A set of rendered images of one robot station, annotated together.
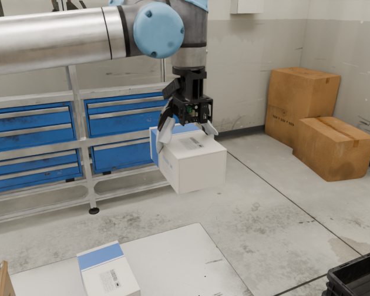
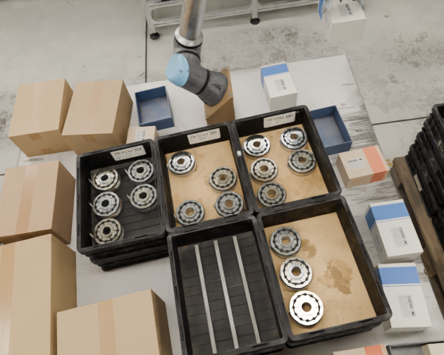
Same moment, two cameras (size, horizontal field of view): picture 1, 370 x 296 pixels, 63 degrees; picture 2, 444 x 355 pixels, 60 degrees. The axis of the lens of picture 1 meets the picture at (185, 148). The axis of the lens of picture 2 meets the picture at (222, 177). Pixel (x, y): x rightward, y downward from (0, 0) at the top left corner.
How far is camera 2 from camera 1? 0.91 m
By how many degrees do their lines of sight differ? 40
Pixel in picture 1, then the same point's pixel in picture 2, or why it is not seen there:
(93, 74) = not seen: outside the picture
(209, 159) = (353, 24)
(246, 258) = (389, 87)
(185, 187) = (335, 39)
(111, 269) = (280, 79)
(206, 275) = (339, 91)
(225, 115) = not seen: outside the picture
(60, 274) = (247, 77)
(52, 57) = not seen: outside the picture
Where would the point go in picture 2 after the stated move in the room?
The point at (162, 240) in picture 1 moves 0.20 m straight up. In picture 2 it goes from (315, 64) to (320, 30)
